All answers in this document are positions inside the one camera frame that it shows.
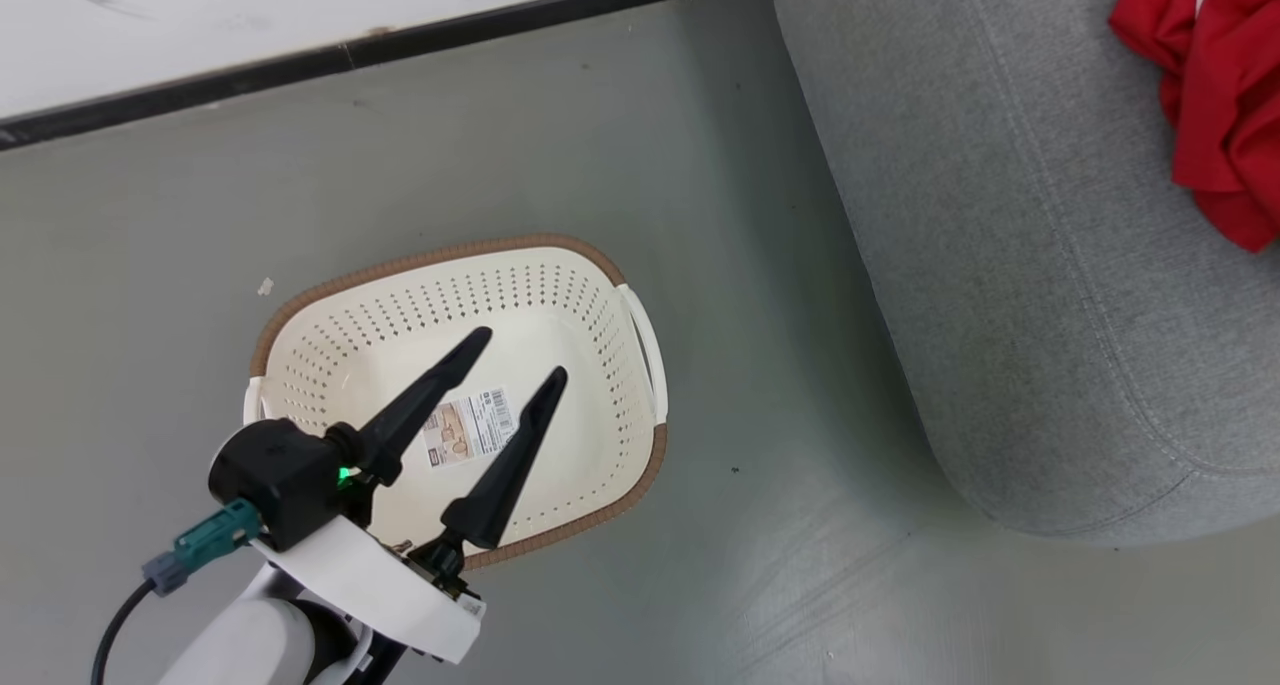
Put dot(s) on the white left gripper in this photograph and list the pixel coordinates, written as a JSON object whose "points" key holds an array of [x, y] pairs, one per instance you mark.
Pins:
{"points": [[370, 585]]}

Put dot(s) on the grey fabric sofa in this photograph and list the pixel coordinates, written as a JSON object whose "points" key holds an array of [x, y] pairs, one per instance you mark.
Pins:
{"points": [[1020, 245]]}

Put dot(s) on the paper basket label sticker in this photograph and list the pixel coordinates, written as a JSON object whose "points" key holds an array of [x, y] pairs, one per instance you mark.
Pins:
{"points": [[470, 430]]}

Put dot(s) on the cream perforated laundry basket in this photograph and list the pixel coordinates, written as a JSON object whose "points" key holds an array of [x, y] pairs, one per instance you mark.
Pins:
{"points": [[560, 315]]}

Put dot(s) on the black baseboard strip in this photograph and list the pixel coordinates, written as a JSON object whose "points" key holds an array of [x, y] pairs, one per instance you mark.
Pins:
{"points": [[350, 55]]}

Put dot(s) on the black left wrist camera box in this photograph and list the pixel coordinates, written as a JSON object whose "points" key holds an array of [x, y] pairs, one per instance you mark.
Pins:
{"points": [[280, 480]]}

